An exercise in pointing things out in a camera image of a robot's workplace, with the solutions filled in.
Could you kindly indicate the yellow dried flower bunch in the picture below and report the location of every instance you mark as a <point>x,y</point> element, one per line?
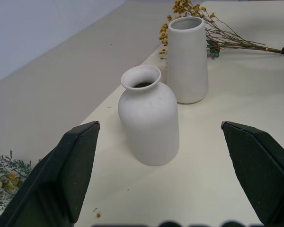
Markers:
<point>217,35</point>

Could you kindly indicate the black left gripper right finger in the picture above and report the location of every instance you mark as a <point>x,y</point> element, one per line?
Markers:
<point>258,172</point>

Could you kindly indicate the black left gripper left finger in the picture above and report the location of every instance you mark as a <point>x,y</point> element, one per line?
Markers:
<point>61,175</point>

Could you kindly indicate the green and yellow flower bunch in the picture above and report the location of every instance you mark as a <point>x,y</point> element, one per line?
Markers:
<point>7,177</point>

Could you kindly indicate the white flared-neck ceramic vase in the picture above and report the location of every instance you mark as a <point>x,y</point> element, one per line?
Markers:
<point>148,120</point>

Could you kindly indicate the tall white tapered ceramic vase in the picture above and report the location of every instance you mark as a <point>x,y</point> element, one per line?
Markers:
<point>188,63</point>

